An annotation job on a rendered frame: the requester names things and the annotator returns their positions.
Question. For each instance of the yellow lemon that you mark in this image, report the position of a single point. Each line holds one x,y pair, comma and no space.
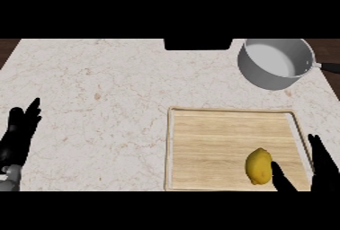
259,166

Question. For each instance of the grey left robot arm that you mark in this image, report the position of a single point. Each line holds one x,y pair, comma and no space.
9,179

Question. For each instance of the grey metal pot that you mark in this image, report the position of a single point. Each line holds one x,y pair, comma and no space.
274,64

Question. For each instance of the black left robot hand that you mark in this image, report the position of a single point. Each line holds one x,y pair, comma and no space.
15,136

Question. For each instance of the pale wooden tray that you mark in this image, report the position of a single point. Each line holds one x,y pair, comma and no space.
220,149

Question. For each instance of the black cut-off appliance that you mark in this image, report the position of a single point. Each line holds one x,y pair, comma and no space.
198,44

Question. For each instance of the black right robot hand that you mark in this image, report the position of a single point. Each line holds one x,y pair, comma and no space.
325,170

